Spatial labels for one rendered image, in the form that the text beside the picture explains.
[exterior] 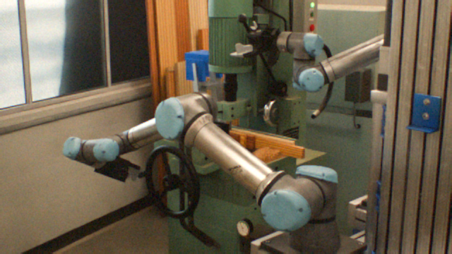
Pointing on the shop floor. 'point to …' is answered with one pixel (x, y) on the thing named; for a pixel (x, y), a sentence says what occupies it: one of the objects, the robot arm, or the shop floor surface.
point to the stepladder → (201, 60)
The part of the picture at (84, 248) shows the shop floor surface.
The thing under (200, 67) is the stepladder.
